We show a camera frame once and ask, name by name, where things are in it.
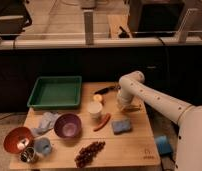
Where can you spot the grey blue cloth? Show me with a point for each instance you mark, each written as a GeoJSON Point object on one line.
{"type": "Point", "coordinates": [45, 124]}

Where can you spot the bunch of dark grapes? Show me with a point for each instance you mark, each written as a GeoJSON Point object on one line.
{"type": "Point", "coordinates": [86, 154]}

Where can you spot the blue sponge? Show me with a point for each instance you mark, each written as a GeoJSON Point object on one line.
{"type": "Point", "coordinates": [121, 126]}

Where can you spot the blue mug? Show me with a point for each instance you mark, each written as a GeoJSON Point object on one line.
{"type": "Point", "coordinates": [43, 146]}

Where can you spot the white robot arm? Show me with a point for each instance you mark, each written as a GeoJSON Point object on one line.
{"type": "Point", "coordinates": [187, 116]}

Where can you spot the purple bowl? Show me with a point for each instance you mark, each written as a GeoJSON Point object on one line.
{"type": "Point", "coordinates": [68, 126]}

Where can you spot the blue tape roll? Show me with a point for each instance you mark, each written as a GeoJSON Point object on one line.
{"type": "Point", "coordinates": [163, 145]}

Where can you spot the white cup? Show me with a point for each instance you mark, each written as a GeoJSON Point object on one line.
{"type": "Point", "coordinates": [94, 108]}

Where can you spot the green plastic tray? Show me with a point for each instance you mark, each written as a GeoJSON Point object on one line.
{"type": "Point", "coordinates": [56, 92]}

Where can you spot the yellow apple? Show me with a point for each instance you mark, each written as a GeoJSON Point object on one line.
{"type": "Point", "coordinates": [98, 97]}

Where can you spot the orange carrot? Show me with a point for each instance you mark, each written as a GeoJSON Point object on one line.
{"type": "Point", "coordinates": [103, 122]}

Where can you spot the red bowl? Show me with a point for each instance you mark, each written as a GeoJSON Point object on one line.
{"type": "Point", "coordinates": [17, 140]}

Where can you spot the metal railing post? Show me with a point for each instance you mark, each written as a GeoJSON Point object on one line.
{"type": "Point", "coordinates": [88, 25]}

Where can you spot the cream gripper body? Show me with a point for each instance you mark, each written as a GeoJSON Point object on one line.
{"type": "Point", "coordinates": [123, 107]}

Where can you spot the wooden table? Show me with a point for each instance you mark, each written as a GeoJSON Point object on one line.
{"type": "Point", "coordinates": [132, 149]}

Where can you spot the metal cup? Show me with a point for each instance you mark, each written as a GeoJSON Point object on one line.
{"type": "Point", "coordinates": [29, 155]}

